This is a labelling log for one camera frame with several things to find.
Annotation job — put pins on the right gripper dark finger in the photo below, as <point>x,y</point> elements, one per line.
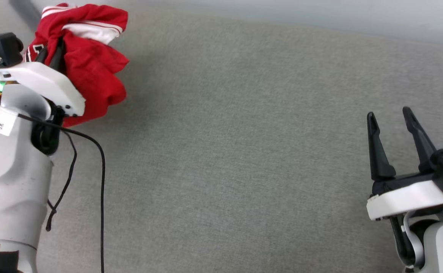
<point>377,151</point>
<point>420,140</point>

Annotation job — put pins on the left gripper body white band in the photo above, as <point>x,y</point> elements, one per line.
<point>43,81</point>

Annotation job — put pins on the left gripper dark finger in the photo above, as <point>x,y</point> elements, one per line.
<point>57,57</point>
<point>42,55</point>

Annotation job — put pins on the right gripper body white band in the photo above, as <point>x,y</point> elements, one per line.
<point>407,197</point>

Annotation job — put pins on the red sports jersey garment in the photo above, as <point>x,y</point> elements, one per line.
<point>92,72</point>

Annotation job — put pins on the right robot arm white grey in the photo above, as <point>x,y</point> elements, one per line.
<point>441,242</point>

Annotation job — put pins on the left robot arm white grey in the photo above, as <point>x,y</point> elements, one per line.
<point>11,178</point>

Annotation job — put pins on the white paper label tag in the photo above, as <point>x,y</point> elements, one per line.
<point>2,124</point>

